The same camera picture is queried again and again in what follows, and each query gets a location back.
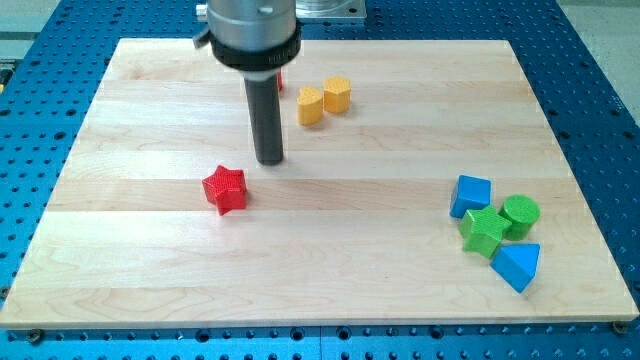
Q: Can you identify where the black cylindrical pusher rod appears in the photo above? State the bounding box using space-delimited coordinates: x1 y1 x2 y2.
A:
245 74 284 166

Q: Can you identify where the red star block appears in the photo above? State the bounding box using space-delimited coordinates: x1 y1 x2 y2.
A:
202 165 247 216

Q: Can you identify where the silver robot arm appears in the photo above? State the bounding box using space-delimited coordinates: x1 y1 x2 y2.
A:
193 0 301 165

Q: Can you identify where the wooden board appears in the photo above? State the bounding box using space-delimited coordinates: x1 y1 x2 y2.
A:
1 38 638 329

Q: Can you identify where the green star block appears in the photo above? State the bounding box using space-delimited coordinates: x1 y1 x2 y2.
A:
458 205 512 259

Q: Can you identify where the red block behind rod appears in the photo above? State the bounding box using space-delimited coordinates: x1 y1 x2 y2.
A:
276 71 283 92

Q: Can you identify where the yellow heart block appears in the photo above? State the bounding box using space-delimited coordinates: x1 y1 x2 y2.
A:
296 86 324 126

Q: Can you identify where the yellow pentagon block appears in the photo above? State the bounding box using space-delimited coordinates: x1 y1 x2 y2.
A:
323 76 351 114

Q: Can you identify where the blue cube block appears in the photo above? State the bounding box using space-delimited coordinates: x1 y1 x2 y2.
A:
449 175 492 219

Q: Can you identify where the green cylinder block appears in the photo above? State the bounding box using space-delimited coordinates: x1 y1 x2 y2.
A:
499 194 541 241

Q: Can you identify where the blue triangle block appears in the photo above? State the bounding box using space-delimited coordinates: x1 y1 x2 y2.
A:
490 243 541 293

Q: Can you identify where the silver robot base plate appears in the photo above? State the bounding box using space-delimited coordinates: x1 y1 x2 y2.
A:
296 0 367 20

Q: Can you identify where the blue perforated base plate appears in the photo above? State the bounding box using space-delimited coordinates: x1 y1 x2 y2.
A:
1 0 639 359

